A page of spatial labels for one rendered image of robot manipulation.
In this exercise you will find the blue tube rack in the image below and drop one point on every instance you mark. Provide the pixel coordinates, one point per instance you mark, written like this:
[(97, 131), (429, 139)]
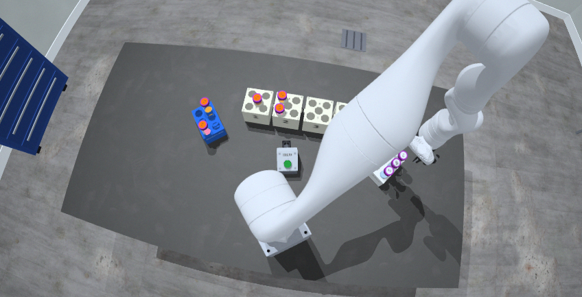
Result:
[(214, 123)]

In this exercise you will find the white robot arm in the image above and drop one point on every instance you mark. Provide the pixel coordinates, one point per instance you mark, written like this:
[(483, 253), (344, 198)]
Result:
[(384, 118)]

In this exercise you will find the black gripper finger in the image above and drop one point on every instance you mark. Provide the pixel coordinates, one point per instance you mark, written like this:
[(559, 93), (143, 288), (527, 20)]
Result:
[(436, 157)]

